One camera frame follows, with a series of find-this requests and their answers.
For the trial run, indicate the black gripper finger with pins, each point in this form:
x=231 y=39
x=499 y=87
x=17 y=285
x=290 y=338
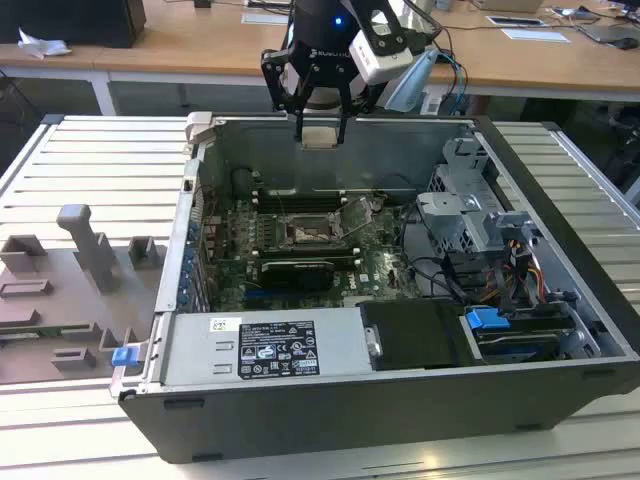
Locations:
x=350 y=107
x=274 y=80

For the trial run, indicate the silver square CPU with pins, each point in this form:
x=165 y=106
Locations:
x=320 y=136

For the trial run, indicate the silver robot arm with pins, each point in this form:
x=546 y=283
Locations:
x=412 y=85

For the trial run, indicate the black RAM slot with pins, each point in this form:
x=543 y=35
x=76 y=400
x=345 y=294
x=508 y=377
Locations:
x=310 y=253
x=300 y=196
x=300 y=206
x=310 y=246
x=358 y=260
x=300 y=191
x=300 y=201
x=310 y=250

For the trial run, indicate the CPU socket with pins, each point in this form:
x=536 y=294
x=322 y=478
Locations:
x=310 y=232

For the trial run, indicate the blue expansion slot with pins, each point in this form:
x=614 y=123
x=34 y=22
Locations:
x=261 y=291

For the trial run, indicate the grey tray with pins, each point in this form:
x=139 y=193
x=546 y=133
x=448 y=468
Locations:
x=265 y=17

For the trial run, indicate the wooden desk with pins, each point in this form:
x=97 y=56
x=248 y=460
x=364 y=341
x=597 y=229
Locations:
x=200 y=45

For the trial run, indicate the metal drive cage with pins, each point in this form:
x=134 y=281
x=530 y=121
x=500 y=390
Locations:
x=450 y=220

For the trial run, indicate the green motherboard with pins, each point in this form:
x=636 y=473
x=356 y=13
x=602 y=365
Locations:
x=390 y=260

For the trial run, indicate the graphics card with black shroud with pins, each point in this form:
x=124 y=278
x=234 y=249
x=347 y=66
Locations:
x=300 y=275

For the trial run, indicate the flat tablet device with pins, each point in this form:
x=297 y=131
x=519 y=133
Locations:
x=515 y=21

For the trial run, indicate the cardboard box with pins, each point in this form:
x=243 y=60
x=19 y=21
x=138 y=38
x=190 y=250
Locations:
x=510 y=5

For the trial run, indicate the blue expansion card retainer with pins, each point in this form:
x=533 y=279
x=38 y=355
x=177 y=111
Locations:
x=188 y=265

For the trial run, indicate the black monitor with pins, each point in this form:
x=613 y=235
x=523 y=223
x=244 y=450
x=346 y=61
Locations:
x=75 y=20

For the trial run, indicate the crumpled white paper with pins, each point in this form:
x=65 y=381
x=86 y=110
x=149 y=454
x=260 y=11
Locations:
x=42 y=46

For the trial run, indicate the hard disk in blue carrier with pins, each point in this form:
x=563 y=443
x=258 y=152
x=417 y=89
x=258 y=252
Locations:
x=487 y=318

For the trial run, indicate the dark laptop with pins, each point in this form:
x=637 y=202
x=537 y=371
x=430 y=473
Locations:
x=610 y=32

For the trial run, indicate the black office chair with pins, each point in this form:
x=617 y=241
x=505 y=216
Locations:
x=622 y=145

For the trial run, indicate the grey power supply with label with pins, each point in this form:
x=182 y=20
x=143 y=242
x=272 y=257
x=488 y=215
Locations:
x=200 y=350

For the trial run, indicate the black computer mouse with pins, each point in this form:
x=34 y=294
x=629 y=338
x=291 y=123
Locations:
x=624 y=44

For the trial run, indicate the grey-brown parts rack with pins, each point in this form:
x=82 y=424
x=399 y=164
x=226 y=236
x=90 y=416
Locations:
x=60 y=300

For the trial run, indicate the blue plastic release latch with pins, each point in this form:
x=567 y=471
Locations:
x=125 y=356

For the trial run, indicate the black open PC case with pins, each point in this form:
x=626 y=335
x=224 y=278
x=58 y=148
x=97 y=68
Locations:
x=350 y=425

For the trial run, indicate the green circuit board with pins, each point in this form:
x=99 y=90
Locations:
x=30 y=331

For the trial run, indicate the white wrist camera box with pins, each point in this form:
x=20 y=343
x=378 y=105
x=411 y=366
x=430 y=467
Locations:
x=375 y=62

